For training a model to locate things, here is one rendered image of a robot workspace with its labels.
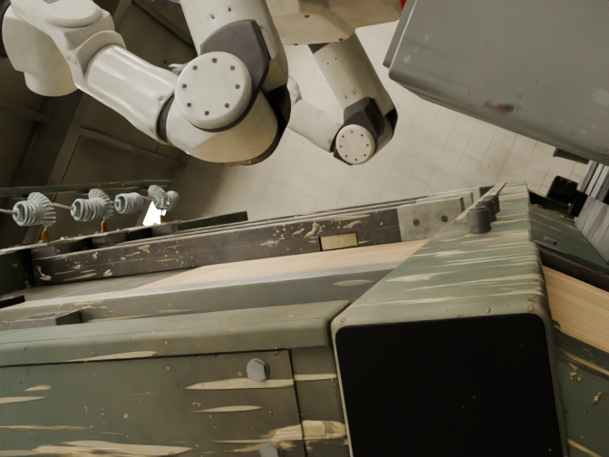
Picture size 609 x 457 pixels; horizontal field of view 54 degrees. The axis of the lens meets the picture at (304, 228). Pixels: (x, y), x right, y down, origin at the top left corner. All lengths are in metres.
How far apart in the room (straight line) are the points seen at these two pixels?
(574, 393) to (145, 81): 0.50
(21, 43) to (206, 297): 0.36
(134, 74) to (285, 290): 0.28
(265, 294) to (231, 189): 6.11
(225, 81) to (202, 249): 0.82
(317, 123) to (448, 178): 5.06
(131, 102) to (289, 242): 0.69
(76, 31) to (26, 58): 0.10
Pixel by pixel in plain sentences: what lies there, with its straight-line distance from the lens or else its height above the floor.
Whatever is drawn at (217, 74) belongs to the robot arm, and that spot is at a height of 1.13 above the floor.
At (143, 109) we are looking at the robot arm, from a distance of 0.65.
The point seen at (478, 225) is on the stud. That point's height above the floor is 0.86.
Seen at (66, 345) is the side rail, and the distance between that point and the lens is 0.45.
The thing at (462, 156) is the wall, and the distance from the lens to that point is 6.25.
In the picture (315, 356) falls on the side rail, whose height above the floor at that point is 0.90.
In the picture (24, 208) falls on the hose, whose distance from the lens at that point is 1.68.
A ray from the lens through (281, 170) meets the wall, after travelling 6.56.
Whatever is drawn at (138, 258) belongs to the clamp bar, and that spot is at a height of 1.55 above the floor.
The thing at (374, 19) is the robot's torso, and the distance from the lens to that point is 0.94.
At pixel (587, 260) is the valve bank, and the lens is 0.58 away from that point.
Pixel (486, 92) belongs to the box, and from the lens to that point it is 0.32.
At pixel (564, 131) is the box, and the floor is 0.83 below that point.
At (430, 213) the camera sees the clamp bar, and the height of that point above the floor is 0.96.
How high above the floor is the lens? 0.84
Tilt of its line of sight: 16 degrees up
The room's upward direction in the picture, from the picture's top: 66 degrees counter-clockwise
